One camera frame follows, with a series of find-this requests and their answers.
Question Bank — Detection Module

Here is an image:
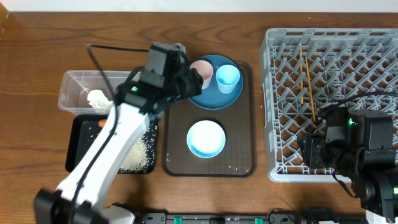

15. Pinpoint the dark blue plate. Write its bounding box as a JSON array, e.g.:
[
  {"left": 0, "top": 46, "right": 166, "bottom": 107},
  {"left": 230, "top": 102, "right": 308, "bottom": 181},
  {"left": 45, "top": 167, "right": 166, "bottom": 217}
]
[{"left": 189, "top": 55, "right": 244, "bottom": 110}]

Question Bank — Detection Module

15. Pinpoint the right wooden chopstick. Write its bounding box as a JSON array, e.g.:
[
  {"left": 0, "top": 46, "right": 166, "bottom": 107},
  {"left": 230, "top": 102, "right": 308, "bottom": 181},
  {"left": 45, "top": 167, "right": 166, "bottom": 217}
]
[{"left": 305, "top": 57, "right": 317, "bottom": 122}]

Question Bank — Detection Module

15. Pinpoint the orange carrot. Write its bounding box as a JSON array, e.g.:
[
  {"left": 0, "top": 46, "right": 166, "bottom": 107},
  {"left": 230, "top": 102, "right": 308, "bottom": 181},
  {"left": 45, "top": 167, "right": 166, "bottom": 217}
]
[{"left": 98, "top": 119, "right": 106, "bottom": 128}]

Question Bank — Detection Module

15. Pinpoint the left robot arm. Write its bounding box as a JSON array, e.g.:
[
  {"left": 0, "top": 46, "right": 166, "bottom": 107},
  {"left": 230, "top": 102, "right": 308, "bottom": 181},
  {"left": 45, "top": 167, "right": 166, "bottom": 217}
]
[{"left": 34, "top": 42, "right": 203, "bottom": 223}]

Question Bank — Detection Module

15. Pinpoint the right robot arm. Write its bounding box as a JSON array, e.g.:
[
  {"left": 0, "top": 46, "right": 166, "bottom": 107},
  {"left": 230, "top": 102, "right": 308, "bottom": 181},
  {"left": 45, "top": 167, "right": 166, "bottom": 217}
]
[{"left": 297, "top": 105, "right": 397, "bottom": 223}]

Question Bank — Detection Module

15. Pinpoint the brown serving tray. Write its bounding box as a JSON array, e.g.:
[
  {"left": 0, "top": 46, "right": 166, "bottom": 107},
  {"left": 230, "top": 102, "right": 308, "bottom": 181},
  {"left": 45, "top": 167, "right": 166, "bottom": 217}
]
[{"left": 162, "top": 62, "right": 256, "bottom": 178}]

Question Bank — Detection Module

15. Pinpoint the light blue bowl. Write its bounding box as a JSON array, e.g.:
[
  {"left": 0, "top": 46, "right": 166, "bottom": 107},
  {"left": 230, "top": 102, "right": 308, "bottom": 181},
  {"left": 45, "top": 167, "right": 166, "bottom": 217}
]
[{"left": 186, "top": 120, "right": 226, "bottom": 159}]

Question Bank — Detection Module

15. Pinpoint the black waste tray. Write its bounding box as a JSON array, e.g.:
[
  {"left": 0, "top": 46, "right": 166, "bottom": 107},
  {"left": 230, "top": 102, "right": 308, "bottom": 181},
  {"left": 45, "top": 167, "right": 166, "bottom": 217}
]
[{"left": 65, "top": 114, "right": 159, "bottom": 175}]

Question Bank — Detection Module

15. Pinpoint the clear plastic bin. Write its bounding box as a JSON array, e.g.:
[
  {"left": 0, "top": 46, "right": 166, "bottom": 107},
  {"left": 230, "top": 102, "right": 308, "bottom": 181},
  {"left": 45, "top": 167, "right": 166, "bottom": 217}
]
[{"left": 58, "top": 70, "right": 112, "bottom": 116}]

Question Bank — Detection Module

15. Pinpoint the left wooden chopstick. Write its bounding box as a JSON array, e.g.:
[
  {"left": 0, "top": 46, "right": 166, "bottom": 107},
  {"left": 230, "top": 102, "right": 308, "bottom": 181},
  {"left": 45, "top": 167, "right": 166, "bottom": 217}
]
[{"left": 299, "top": 42, "right": 304, "bottom": 105}]

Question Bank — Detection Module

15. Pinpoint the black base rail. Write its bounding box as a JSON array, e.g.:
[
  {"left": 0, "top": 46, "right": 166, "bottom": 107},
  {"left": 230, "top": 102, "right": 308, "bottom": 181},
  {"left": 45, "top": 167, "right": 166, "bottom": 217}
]
[{"left": 108, "top": 207, "right": 368, "bottom": 224}]

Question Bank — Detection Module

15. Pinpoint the grey dishwasher rack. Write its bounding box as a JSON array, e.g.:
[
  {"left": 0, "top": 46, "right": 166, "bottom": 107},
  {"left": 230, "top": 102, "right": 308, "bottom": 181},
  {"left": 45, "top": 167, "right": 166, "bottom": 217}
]
[{"left": 259, "top": 28, "right": 397, "bottom": 183}]

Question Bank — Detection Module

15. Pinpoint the light blue cup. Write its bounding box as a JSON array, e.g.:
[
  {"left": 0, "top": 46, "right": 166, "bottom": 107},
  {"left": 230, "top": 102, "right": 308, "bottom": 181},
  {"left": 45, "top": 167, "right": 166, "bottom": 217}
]
[{"left": 216, "top": 65, "right": 241, "bottom": 94}]

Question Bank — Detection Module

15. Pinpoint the pile of white rice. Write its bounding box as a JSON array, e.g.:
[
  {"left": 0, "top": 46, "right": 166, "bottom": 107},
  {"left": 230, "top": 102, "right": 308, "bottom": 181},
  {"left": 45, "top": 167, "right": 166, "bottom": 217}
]
[{"left": 83, "top": 121, "right": 158, "bottom": 174}]

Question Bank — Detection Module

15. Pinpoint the pink cup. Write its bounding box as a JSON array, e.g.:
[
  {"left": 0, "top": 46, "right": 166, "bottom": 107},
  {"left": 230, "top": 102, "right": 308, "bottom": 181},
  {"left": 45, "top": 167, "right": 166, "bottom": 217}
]
[{"left": 190, "top": 60, "right": 213, "bottom": 90}]

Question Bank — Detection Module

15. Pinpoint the wooden chopstick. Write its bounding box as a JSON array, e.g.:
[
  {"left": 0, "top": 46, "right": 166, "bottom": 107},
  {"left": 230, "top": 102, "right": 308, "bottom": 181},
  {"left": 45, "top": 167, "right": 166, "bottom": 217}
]
[
  {"left": 299, "top": 42, "right": 304, "bottom": 105},
  {"left": 305, "top": 57, "right": 317, "bottom": 122}
]

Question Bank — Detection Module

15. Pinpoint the white tissue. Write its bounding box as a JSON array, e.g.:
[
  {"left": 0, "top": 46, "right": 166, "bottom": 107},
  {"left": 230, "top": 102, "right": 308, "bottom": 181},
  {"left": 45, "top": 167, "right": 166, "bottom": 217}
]
[{"left": 87, "top": 90, "right": 113, "bottom": 109}]

